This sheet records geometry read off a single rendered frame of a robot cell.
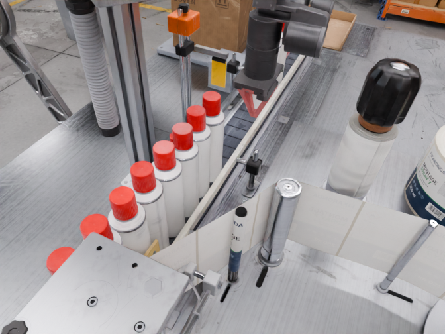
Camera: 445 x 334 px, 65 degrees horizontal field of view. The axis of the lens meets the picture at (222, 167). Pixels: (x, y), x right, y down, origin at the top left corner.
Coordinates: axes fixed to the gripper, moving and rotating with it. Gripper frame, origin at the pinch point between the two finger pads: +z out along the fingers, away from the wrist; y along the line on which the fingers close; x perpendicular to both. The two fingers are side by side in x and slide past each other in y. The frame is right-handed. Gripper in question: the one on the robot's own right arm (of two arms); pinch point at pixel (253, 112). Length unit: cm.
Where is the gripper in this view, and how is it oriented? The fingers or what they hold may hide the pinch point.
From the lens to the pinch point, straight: 71.1
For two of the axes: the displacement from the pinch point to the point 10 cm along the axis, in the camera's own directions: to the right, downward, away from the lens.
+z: -0.4, 7.1, 7.1
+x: -9.1, -3.2, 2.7
